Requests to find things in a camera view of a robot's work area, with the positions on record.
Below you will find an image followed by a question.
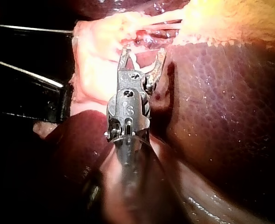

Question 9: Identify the right arm instrument jaw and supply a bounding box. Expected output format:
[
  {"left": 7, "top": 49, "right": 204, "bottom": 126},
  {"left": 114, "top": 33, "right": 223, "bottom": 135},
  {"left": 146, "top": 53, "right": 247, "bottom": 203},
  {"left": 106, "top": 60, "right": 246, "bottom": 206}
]
[
  {"left": 144, "top": 47, "right": 168, "bottom": 85},
  {"left": 117, "top": 46, "right": 136, "bottom": 73}
]

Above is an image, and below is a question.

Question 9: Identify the right arm instrument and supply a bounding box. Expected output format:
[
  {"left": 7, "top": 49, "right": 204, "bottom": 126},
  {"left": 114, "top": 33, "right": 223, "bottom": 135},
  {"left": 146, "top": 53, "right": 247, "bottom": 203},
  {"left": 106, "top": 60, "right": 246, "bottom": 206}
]
[{"left": 106, "top": 69, "right": 152, "bottom": 143}]

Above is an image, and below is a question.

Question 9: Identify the white clip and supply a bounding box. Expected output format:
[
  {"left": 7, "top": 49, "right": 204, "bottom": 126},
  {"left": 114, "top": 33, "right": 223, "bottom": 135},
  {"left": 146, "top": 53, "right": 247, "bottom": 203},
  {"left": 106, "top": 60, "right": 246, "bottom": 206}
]
[{"left": 128, "top": 53, "right": 158, "bottom": 72}]

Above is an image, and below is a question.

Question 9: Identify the gallbladder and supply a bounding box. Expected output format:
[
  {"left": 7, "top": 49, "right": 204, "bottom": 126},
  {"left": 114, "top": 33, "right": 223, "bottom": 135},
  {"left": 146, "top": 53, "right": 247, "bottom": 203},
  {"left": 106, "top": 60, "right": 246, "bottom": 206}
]
[{"left": 174, "top": 0, "right": 275, "bottom": 48}]

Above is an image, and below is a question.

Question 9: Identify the pale fatty tissue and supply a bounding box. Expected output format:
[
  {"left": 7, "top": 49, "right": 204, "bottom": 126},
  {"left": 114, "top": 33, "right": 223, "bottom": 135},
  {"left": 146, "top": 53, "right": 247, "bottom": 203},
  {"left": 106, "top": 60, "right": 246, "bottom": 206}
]
[
  {"left": 33, "top": 121, "right": 56, "bottom": 139},
  {"left": 68, "top": 10, "right": 183, "bottom": 106}
]

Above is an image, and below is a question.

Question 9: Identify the thin tube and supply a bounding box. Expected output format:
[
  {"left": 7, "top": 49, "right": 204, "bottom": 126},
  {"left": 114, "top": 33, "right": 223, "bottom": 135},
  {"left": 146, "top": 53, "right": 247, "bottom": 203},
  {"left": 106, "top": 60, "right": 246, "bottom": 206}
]
[
  {"left": 137, "top": 22, "right": 183, "bottom": 34},
  {"left": 127, "top": 8, "right": 187, "bottom": 28}
]

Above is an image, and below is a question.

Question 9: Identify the dark red liver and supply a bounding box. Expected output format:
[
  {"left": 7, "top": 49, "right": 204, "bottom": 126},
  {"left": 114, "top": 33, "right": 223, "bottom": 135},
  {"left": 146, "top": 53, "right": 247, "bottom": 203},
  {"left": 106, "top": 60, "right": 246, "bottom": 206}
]
[{"left": 33, "top": 0, "right": 275, "bottom": 224}]

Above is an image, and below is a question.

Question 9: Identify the dark metal frame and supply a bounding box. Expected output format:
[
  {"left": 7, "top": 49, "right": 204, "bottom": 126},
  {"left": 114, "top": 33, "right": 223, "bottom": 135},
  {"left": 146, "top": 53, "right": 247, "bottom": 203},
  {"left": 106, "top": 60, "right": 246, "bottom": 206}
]
[{"left": 1, "top": 79, "right": 74, "bottom": 124}]

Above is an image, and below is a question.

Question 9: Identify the thin steel wire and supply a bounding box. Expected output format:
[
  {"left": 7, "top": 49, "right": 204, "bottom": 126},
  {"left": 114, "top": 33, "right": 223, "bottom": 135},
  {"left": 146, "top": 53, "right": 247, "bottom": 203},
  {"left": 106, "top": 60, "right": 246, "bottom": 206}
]
[
  {"left": 0, "top": 22, "right": 75, "bottom": 33},
  {"left": 0, "top": 56, "right": 64, "bottom": 88}
]

